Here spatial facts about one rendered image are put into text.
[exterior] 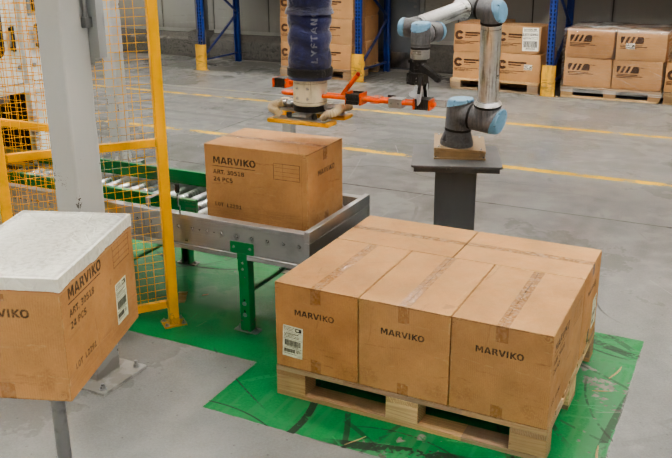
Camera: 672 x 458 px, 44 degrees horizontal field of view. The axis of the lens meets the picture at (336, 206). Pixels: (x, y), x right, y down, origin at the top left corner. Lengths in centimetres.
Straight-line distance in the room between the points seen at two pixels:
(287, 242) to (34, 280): 177
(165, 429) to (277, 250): 103
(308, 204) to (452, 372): 120
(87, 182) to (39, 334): 125
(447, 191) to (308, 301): 152
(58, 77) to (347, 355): 166
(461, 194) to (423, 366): 161
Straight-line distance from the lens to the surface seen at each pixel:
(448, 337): 333
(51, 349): 263
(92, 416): 382
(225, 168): 429
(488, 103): 461
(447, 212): 483
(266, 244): 412
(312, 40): 404
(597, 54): 1094
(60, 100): 364
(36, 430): 380
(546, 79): 1103
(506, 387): 335
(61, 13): 358
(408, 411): 356
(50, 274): 256
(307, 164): 404
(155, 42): 412
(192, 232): 436
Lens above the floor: 194
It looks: 18 degrees down
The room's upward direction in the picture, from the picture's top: straight up
